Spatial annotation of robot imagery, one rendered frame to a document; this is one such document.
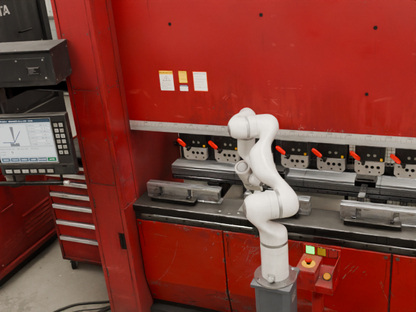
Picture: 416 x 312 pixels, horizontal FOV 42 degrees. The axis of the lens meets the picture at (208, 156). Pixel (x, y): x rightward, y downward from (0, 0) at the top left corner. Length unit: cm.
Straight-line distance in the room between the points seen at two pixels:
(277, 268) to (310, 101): 94
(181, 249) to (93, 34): 142
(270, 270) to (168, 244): 123
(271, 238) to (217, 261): 115
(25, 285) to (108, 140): 173
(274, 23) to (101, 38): 95
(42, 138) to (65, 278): 168
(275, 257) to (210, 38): 124
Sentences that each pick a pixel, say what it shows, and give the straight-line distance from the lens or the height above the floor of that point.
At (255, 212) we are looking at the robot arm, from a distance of 226.
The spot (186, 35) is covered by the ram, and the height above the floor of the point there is 192.
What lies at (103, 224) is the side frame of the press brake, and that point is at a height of 76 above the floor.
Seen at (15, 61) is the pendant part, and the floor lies 189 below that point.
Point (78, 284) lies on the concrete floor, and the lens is 442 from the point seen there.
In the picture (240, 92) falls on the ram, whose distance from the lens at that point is 300.
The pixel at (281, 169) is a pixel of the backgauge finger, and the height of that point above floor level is 103.
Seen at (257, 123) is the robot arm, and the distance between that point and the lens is 244.
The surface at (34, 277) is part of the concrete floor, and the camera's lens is 464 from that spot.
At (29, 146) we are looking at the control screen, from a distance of 318.
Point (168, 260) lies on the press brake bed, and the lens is 361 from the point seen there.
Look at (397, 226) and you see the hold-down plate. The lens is 310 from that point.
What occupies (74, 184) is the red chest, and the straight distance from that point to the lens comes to 404.
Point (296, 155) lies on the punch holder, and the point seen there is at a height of 126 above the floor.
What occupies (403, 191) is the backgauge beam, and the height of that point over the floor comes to 95.
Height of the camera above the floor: 250
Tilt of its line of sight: 24 degrees down
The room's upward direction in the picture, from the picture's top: 5 degrees counter-clockwise
